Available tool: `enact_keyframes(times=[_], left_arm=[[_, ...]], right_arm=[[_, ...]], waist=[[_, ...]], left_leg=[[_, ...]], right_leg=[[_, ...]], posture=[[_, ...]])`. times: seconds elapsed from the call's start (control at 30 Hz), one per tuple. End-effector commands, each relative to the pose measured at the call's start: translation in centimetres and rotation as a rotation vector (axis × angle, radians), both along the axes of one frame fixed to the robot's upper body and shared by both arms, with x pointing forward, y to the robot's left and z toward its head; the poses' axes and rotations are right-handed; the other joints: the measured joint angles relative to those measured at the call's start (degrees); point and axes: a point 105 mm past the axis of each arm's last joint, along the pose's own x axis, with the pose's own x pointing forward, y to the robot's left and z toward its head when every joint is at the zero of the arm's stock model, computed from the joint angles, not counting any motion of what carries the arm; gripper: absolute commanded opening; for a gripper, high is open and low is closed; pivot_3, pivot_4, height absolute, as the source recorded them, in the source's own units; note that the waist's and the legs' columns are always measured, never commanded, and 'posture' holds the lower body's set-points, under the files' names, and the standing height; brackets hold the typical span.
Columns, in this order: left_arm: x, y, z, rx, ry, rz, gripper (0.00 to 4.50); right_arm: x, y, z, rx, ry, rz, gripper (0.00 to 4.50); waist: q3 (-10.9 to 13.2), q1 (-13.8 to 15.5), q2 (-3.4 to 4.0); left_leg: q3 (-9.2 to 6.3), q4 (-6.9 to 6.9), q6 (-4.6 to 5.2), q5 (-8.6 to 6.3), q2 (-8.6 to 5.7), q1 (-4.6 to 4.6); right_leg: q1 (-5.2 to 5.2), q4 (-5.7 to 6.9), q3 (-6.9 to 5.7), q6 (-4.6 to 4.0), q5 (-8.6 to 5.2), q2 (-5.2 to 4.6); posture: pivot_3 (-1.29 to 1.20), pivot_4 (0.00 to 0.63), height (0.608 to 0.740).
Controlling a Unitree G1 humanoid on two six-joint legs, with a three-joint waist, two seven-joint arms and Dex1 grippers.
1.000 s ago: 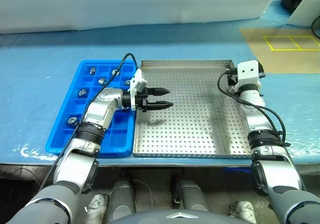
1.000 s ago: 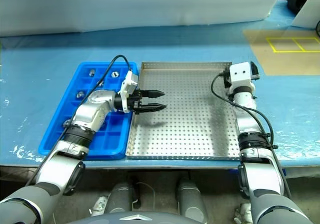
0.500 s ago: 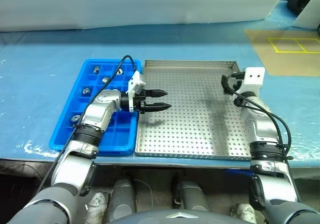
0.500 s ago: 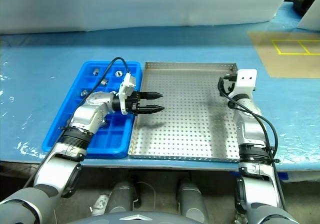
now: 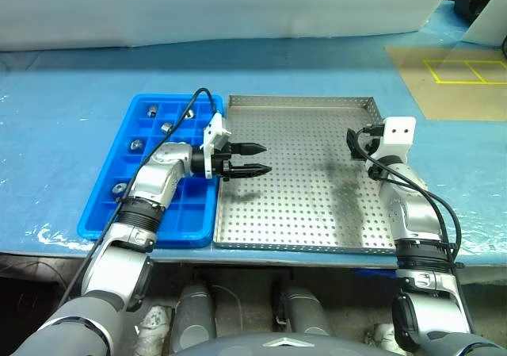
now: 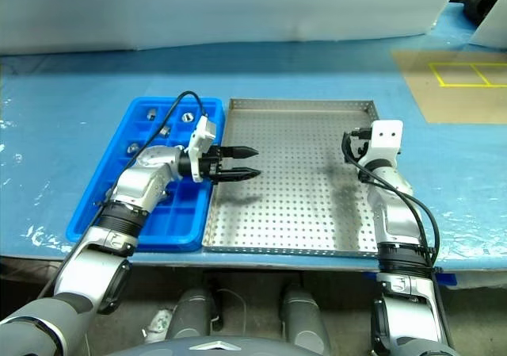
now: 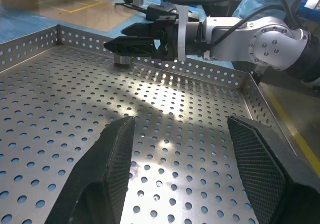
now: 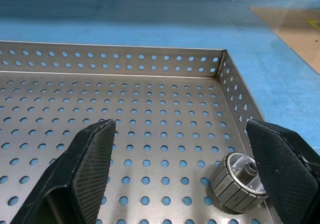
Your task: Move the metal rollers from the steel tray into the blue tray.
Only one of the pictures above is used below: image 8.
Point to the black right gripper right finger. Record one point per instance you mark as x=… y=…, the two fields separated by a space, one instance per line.
x=282 y=174

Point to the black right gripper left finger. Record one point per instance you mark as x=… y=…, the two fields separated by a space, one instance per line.
x=87 y=174

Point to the perforated steel tray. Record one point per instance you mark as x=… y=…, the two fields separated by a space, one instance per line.
x=100 y=61

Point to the metal roller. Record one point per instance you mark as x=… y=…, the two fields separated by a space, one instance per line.
x=232 y=191

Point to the brown cardboard sheet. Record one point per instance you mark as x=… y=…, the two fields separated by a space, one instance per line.
x=295 y=27

